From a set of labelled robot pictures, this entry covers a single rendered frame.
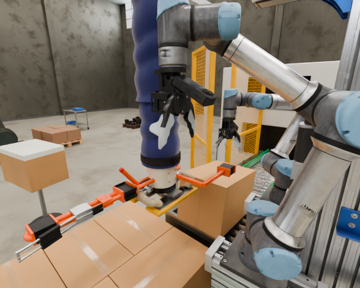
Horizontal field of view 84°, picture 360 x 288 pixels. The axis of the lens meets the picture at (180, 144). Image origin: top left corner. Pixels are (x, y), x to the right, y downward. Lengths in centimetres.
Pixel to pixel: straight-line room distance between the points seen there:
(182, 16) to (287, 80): 33
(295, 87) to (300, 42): 975
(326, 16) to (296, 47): 128
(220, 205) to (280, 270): 86
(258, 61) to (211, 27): 19
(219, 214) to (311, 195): 99
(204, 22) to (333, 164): 44
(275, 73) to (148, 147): 66
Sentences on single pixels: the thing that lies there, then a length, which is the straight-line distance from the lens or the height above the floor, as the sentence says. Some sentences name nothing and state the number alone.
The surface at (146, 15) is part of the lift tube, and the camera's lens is 100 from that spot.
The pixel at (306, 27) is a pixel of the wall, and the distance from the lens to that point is 1048.
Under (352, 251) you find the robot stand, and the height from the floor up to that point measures 112.
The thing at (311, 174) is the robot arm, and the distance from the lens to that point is 60.
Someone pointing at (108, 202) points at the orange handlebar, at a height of 119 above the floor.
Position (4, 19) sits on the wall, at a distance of 1311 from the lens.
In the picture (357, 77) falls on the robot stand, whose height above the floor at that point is 170.
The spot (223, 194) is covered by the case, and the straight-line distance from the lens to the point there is 145.
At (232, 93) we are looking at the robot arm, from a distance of 113.
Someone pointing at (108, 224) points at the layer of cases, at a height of 54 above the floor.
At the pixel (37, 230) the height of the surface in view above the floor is 120.
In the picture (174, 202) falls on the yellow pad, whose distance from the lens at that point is 113.
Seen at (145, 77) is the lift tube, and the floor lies 171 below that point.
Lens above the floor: 168
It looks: 16 degrees down
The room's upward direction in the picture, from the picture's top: straight up
